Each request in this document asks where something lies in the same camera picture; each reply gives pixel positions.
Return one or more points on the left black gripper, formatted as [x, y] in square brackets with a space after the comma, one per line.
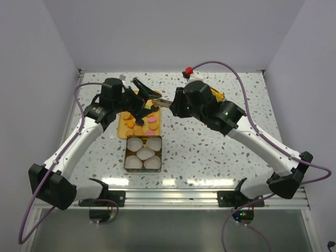
[139, 112]

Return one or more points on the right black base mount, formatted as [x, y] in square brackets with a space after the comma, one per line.
[236, 199]

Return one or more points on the white paper cup top right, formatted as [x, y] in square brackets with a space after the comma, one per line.
[154, 144]

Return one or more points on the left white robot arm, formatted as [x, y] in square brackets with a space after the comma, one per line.
[50, 181]

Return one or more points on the black sandwich cookie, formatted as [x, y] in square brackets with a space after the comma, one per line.
[154, 108]
[139, 122]

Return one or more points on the white paper cup bottom left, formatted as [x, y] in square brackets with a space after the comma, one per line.
[133, 162]

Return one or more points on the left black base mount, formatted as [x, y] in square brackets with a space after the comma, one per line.
[117, 196]

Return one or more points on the white paper cup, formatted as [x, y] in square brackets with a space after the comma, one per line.
[133, 162]
[145, 153]
[154, 144]
[134, 144]
[153, 163]

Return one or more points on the white paper cup centre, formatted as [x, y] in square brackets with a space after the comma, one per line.
[145, 153]

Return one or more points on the white paper cup top left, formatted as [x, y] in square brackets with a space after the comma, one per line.
[134, 144]

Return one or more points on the aluminium rail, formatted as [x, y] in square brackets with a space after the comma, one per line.
[200, 199]

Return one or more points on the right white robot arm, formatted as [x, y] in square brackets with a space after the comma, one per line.
[288, 166]

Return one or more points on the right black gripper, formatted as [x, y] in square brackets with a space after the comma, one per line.
[176, 106]

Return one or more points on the orange round cookie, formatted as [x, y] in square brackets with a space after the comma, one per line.
[153, 126]

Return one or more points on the yellow plastic tray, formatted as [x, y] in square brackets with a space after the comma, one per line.
[127, 126]

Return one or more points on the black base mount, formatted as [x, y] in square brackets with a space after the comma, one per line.
[236, 199]
[117, 196]

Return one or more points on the pink round cookie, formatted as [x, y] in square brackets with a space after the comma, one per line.
[150, 133]
[152, 119]

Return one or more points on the gold tin lid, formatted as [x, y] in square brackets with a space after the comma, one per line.
[220, 97]

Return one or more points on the green gold cookie tin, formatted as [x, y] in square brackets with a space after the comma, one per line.
[129, 153]

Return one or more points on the white paper cup bottom right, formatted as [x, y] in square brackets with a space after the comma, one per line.
[153, 163]

